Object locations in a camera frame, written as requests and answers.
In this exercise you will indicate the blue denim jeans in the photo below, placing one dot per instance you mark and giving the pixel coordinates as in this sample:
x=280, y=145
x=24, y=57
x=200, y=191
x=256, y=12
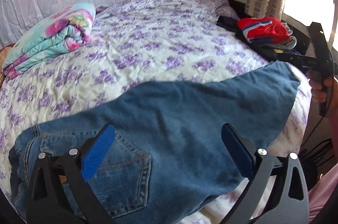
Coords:
x=168, y=159

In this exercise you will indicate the folded colourful floral blanket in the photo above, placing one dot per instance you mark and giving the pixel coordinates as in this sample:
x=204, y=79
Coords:
x=53, y=36

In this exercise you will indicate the purple floral bed sheet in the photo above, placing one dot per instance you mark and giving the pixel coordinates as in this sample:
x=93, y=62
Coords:
x=132, y=43

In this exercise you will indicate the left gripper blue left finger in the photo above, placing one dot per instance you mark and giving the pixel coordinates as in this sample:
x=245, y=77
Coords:
x=47, y=201

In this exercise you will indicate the black garment with patch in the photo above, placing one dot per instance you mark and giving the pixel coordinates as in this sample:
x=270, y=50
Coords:
x=303, y=40

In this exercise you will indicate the red folded garment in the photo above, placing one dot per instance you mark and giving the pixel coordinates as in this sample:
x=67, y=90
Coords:
x=268, y=28

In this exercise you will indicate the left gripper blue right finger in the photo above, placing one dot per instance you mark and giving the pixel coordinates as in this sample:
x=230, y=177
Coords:
x=288, y=200

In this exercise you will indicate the person's right hand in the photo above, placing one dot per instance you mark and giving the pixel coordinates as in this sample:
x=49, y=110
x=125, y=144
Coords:
x=320, y=90

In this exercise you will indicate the pink clothed person's leg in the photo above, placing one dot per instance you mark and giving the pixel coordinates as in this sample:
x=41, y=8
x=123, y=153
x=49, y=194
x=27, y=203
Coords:
x=319, y=195

